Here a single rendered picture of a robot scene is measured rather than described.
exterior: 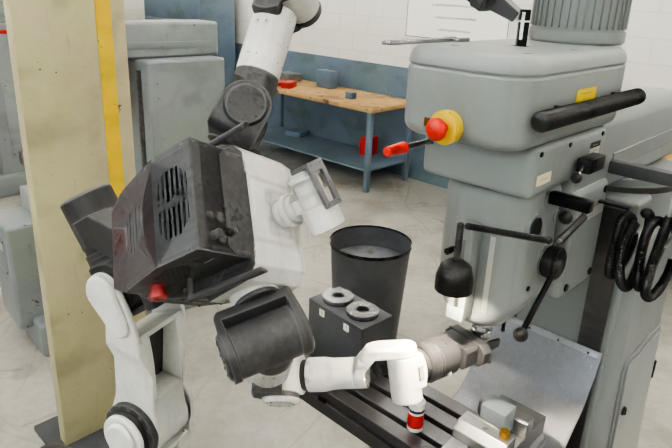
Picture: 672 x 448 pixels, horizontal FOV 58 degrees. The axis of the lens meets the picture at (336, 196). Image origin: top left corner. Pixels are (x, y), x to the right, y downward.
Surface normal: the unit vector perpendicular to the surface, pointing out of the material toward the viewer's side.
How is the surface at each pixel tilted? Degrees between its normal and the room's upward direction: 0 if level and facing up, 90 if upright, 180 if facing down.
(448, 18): 90
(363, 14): 90
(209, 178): 58
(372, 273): 94
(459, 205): 90
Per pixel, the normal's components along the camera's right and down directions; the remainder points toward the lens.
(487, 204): -0.70, 0.21
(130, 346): -0.44, 0.27
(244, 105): 0.18, -0.16
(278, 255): 0.79, -0.35
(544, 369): -0.59, -0.25
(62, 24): 0.72, 0.26
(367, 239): 0.02, 0.26
